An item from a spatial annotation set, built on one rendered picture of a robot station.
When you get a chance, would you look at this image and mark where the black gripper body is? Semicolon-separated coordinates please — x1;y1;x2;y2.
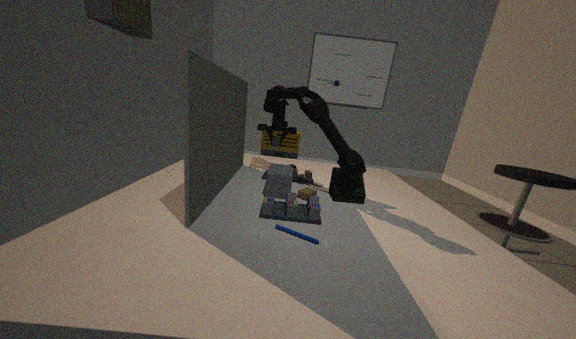
258;113;297;134

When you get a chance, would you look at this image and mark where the dark blue rod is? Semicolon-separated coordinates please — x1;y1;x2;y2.
275;225;319;244

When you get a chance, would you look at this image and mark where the grey flat panel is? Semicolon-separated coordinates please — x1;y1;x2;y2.
182;48;248;228

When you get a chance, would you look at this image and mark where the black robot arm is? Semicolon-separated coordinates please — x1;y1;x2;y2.
263;86;366;189

